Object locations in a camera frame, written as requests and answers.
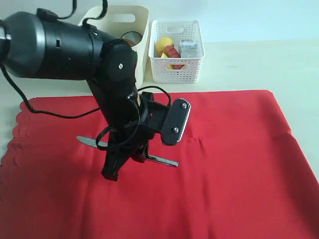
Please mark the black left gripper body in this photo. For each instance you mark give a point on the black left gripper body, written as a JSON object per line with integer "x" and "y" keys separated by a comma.
{"x": 148, "y": 116}

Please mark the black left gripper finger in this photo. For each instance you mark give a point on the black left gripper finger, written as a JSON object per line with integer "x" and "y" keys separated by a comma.
{"x": 141, "y": 154}
{"x": 115, "y": 159}

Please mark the metal table knife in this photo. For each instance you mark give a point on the metal table knife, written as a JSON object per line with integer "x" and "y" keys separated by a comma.
{"x": 91, "y": 142}

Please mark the yellow cheese wedge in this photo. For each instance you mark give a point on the yellow cheese wedge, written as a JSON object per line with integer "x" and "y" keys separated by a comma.
{"x": 169, "y": 67}

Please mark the brown clay plate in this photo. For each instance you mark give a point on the brown clay plate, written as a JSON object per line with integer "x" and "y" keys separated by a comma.
{"x": 130, "y": 43}

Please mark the red sausage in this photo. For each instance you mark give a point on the red sausage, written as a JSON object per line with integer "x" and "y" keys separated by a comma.
{"x": 171, "y": 52}

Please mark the red tablecloth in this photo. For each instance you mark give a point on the red tablecloth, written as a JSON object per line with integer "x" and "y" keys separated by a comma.
{"x": 241, "y": 175}

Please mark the yellow lemon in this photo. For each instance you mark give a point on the yellow lemon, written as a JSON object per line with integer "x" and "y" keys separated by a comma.
{"x": 162, "y": 43}

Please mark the stainless steel cup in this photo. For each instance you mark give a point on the stainless steel cup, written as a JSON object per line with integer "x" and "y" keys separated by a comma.
{"x": 133, "y": 36}

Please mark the blue white milk carton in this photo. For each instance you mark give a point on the blue white milk carton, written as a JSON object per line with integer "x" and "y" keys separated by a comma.
{"x": 188, "y": 48}

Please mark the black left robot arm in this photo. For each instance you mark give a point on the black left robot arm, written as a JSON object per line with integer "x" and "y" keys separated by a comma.
{"x": 41, "y": 46}

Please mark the white perforated plastic basket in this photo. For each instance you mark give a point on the white perforated plastic basket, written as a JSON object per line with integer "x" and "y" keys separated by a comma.
{"x": 176, "y": 30}

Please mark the cream plastic tub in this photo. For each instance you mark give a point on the cream plastic tub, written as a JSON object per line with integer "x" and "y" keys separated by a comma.
{"x": 121, "y": 19}

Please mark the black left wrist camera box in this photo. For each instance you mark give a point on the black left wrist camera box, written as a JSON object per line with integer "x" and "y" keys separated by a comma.
{"x": 175, "y": 122}

